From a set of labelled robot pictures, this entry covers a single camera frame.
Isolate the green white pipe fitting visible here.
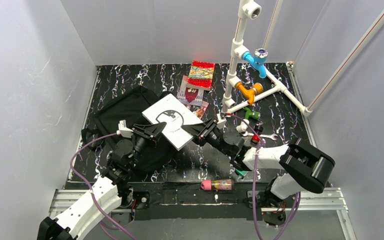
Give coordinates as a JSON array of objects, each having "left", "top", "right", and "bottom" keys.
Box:
[{"left": 236, "top": 107, "right": 261, "bottom": 133}]

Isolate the white Great Gatsby book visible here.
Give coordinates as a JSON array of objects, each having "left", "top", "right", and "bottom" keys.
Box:
[{"left": 142, "top": 93, "right": 203, "bottom": 151}]

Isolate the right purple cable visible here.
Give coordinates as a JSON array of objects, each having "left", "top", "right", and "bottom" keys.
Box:
[{"left": 228, "top": 114, "right": 302, "bottom": 240}]

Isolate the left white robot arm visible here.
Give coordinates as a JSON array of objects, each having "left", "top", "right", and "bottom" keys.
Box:
[{"left": 37, "top": 120, "right": 167, "bottom": 240}]

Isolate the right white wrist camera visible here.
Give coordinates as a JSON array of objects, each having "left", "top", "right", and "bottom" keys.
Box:
[{"left": 216, "top": 112, "right": 231, "bottom": 130}]

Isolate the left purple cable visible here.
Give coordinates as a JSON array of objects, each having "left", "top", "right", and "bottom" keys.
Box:
[{"left": 69, "top": 132, "right": 138, "bottom": 240}]

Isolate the pink pencil case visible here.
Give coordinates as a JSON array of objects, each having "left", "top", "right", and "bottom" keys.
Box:
[{"left": 200, "top": 179, "right": 234, "bottom": 191}]

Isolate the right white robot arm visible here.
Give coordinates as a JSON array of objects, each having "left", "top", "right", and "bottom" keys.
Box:
[{"left": 182, "top": 120, "right": 336, "bottom": 206}]

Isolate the red patterned book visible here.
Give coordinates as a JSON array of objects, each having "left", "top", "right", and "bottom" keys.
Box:
[{"left": 187, "top": 60, "right": 215, "bottom": 91}]

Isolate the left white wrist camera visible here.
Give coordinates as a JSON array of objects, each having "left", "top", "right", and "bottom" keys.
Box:
[{"left": 116, "top": 119, "right": 134, "bottom": 139}]

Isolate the black student backpack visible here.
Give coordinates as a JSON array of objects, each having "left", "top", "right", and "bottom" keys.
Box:
[{"left": 81, "top": 86, "right": 177, "bottom": 174}]

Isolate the orange plastic pipe fitting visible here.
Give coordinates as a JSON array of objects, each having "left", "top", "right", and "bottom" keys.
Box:
[{"left": 234, "top": 81, "right": 263, "bottom": 106}]

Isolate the silver open-end wrench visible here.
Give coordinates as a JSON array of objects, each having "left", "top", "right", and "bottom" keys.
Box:
[{"left": 242, "top": 131, "right": 279, "bottom": 141}]

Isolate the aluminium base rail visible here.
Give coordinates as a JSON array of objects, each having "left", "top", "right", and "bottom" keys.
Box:
[{"left": 49, "top": 182, "right": 357, "bottom": 240}]

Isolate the purple white thin book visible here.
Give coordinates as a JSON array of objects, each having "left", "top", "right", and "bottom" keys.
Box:
[{"left": 176, "top": 75, "right": 204, "bottom": 106}]

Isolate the teal eraser block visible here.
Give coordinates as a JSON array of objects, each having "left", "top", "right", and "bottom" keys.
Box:
[{"left": 235, "top": 169, "right": 247, "bottom": 179}]

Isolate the blue plastic faucet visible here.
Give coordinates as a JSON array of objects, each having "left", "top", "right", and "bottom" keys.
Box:
[{"left": 241, "top": 48, "right": 268, "bottom": 79}]

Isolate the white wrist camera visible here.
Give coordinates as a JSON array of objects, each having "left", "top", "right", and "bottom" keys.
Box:
[
  {"left": 216, "top": 112, "right": 231, "bottom": 130},
  {"left": 116, "top": 119, "right": 134, "bottom": 139}
]

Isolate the purple cable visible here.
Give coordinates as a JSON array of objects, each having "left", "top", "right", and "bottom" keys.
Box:
[
  {"left": 228, "top": 114, "right": 302, "bottom": 240},
  {"left": 69, "top": 132, "right": 138, "bottom": 240}
]

